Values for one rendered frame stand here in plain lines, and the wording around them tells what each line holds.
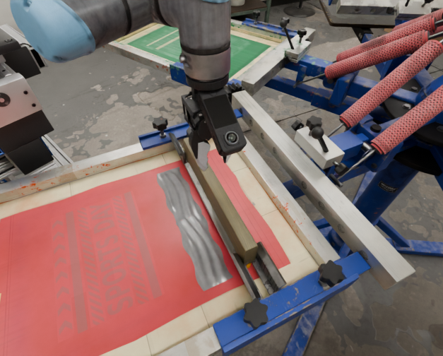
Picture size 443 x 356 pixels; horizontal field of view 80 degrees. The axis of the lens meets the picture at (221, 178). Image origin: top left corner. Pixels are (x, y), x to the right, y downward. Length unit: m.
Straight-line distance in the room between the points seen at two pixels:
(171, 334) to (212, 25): 0.53
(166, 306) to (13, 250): 0.39
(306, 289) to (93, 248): 0.48
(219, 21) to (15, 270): 0.66
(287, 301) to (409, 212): 1.74
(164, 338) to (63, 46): 0.50
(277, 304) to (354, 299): 1.21
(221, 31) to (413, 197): 2.09
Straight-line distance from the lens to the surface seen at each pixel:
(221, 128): 0.42
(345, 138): 0.82
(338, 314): 1.69
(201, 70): 0.42
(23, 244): 0.80
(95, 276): 0.68
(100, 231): 0.72
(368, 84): 1.15
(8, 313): 0.73
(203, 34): 0.40
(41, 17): 0.36
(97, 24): 0.39
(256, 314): 0.49
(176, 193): 0.72
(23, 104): 0.83
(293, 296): 0.57
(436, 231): 2.24
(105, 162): 0.82
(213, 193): 0.59
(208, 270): 0.62
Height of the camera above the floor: 1.54
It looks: 50 degrees down
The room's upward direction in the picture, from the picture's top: straight up
